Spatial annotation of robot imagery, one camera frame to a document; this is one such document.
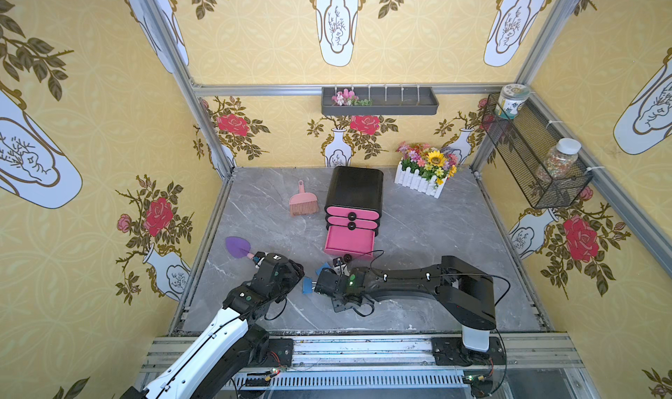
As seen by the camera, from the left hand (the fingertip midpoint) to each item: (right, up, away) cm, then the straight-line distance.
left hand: (290, 270), depth 83 cm
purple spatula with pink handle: (-21, +4, +12) cm, 25 cm away
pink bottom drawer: (+22, +7, +9) cm, 25 cm away
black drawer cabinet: (+21, +26, +10) cm, 35 cm away
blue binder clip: (+10, -1, +8) cm, 13 cm away
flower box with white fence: (+48, +34, +18) cm, 61 cm away
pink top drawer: (+20, +18, +4) cm, 27 cm away
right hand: (+16, -8, +3) cm, 19 cm away
